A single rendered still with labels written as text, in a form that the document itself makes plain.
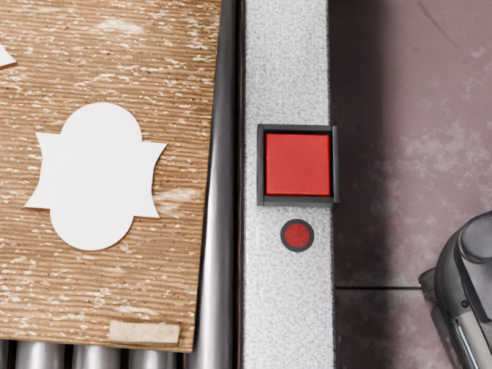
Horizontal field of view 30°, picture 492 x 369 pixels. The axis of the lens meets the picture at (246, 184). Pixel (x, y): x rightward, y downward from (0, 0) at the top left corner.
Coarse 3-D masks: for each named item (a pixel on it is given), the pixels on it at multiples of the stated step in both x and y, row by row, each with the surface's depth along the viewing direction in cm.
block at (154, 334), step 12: (120, 324) 77; (132, 324) 77; (144, 324) 77; (156, 324) 77; (168, 324) 77; (120, 336) 76; (132, 336) 76; (144, 336) 76; (156, 336) 76; (168, 336) 77
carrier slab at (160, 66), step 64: (0, 0) 87; (64, 0) 88; (128, 0) 88; (192, 0) 89; (64, 64) 86; (128, 64) 86; (192, 64) 87; (0, 128) 84; (192, 128) 85; (0, 192) 82; (192, 192) 83; (0, 256) 80; (64, 256) 81; (128, 256) 81; (192, 256) 81; (0, 320) 79; (64, 320) 79; (128, 320) 79; (192, 320) 80
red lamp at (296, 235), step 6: (288, 228) 85; (294, 228) 85; (300, 228) 85; (306, 228) 85; (288, 234) 85; (294, 234) 85; (300, 234) 85; (306, 234) 85; (288, 240) 84; (294, 240) 84; (300, 240) 84; (306, 240) 84; (294, 246) 84; (300, 246) 84
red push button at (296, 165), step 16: (272, 144) 86; (288, 144) 86; (304, 144) 86; (320, 144) 86; (272, 160) 85; (288, 160) 85; (304, 160) 85; (320, 160) 85; (272, 176) 85; (288, 176) 85; (304, 176) 85; (320, 176) 85; (272, 192) 84; (288, 192) 84; (304, 192) 84; (320, 192) 84
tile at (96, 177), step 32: (64, 128) 83; (96, 128) 83; (128, 128) 84; (64, 160) 82; (96, 160) 82; (128, 160) 83; (64, 192) 81; (96, 192) 82; (128, 192) 82; (64, 224) 81; (96, 224) 81; (128, 224) 81
